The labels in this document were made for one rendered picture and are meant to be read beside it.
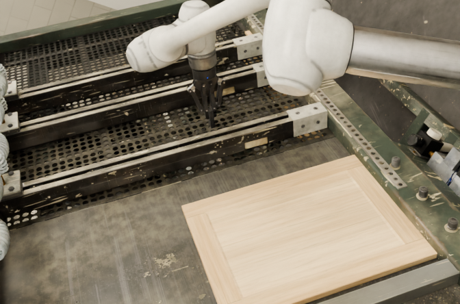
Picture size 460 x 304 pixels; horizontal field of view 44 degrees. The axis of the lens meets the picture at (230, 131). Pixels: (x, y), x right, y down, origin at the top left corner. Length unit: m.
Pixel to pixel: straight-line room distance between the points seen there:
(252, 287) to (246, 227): 0.21
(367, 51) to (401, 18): 2.01
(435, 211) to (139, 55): 0.91
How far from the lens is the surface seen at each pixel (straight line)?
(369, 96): 3.18
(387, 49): 1.19
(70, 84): 2.28
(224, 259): 1.52
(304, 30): 1.15
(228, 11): 1.45
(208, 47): 1.73
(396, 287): 1.45
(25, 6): 6.68
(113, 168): 1.79
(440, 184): 1.73
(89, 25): 2.81
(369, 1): 3.42
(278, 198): 1.67
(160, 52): 1.59
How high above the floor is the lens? 2.10
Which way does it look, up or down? 29 degrees down
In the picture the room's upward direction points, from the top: 76 degrees counter-clockwise
